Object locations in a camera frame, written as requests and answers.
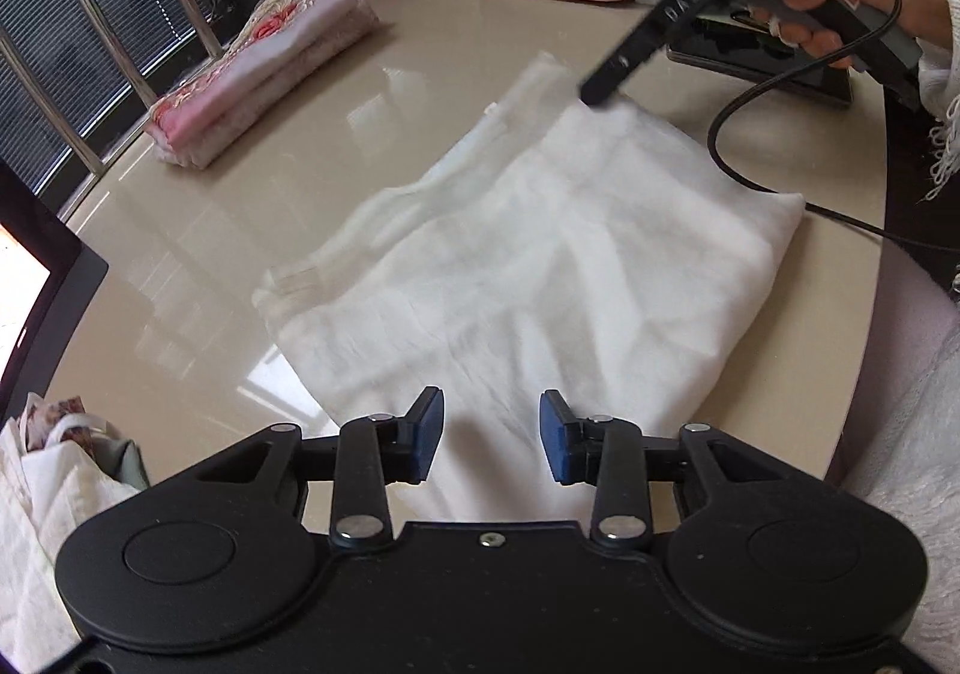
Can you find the pink folded garment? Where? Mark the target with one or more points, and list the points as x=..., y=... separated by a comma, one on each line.
x=300, y=52

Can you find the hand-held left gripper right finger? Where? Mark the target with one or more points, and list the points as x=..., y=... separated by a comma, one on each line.
x=556, y=438

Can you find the floral cream folded garment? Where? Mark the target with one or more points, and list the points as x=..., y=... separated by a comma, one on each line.
x=255, y=41

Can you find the dark smartphone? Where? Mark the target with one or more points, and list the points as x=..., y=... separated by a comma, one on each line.
x=795, y=85

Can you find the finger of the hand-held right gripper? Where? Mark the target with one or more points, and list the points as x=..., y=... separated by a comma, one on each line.
x=615, y=70

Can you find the steel window grille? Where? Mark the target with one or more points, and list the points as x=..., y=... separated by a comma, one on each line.
x=97, y=44

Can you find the green garment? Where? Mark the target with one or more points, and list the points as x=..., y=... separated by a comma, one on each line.
x=124, y=460

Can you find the person's right forearm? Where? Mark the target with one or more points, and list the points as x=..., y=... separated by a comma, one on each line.
x=946, y=14

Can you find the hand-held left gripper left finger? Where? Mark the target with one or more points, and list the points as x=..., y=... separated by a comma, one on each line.
x=426, y=434

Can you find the pink folded blanket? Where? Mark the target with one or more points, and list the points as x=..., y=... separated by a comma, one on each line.
x=247, y=130

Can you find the cream white garment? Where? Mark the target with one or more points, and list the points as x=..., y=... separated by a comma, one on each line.
x=525, y=232

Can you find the black tablet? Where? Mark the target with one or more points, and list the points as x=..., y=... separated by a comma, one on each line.
x=45, y=284

